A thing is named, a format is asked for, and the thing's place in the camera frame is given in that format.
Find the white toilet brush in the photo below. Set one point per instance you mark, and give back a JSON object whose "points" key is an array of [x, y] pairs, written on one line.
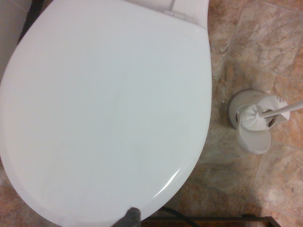
{"points": [[255, 117]]}

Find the white porcelain toilet body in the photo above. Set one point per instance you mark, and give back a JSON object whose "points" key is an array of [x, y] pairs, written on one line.
{"points": [[197, 11]]}

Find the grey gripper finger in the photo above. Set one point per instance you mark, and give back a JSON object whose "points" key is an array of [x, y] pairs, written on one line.
{"points": [[130, 217]]}

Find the white toilet seat lid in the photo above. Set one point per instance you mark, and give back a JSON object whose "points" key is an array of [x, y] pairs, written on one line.
{"points": [[104, 113]]}

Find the white toilet brush holder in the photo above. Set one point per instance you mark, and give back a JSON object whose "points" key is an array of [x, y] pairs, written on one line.
{"points": [[251, 139]]}

